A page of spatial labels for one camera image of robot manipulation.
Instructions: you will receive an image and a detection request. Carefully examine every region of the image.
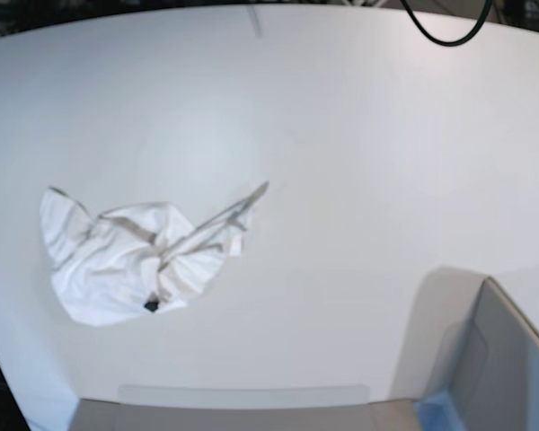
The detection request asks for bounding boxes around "white t-shirt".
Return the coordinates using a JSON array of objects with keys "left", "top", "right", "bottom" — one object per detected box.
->
[{"left": 40, "top": 183, "right": 269, "bottom": 327}]

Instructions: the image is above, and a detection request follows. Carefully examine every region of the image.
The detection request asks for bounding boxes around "grey cardboard box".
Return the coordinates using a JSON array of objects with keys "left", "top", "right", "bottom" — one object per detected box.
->
[{"left": 390, "top": 268, "right": 539, "bottom": 430}]

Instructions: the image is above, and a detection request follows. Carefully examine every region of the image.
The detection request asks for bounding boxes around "black cable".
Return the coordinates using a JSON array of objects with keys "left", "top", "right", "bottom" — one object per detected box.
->
[{"left": 400, "top": 0, "right": 495, "bottom": 46}]

